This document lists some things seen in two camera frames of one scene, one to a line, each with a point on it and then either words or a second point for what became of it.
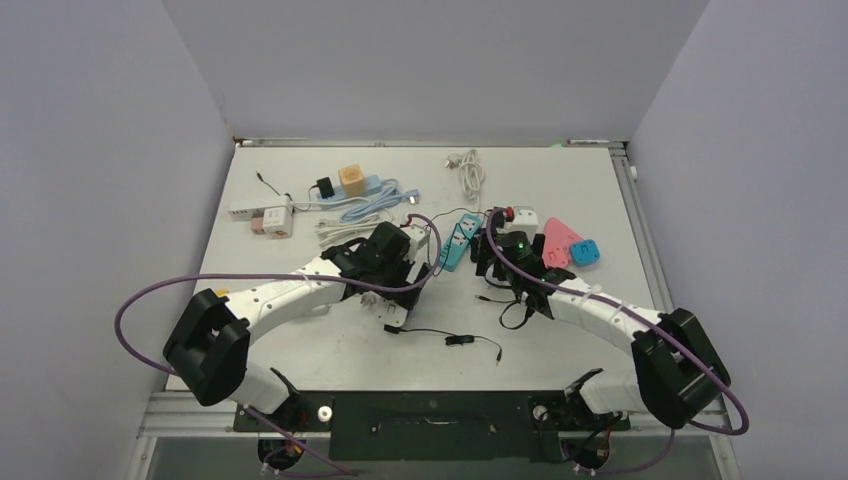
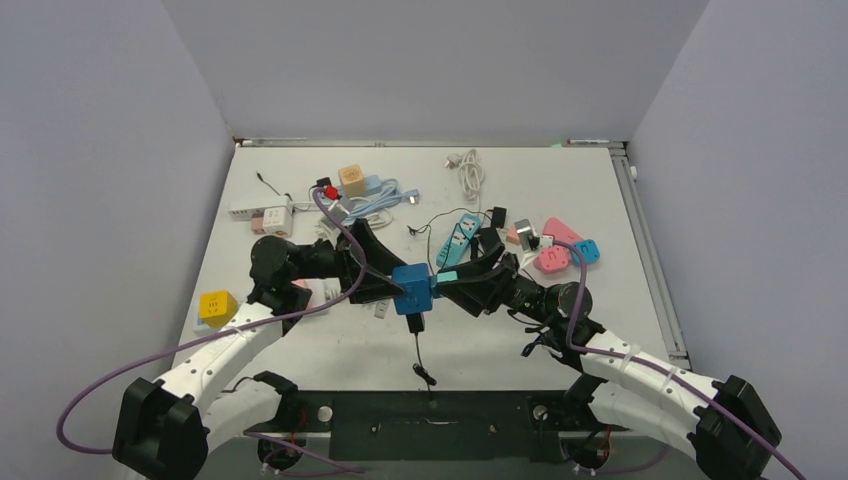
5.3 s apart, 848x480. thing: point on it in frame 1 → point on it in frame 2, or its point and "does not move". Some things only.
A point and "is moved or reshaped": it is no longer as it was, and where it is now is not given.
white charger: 389,312 is moved or reshaped
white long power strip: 246,210 does not move
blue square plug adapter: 584,252 does not move
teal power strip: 457,240 does not move
